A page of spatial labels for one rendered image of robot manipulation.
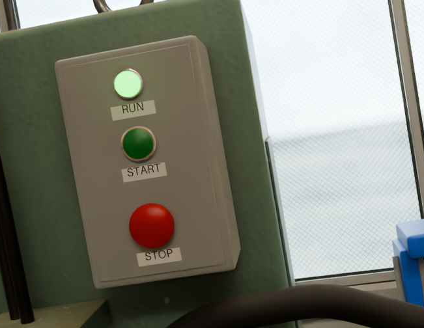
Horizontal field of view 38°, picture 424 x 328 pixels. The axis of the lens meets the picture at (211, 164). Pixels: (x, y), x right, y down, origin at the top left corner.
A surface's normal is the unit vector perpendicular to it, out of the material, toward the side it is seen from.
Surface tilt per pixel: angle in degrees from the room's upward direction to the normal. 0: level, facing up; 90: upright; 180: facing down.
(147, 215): 81
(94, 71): 90
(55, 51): 90
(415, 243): 90
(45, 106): 90
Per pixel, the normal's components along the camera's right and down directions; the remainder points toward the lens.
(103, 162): -0.11, 0.07
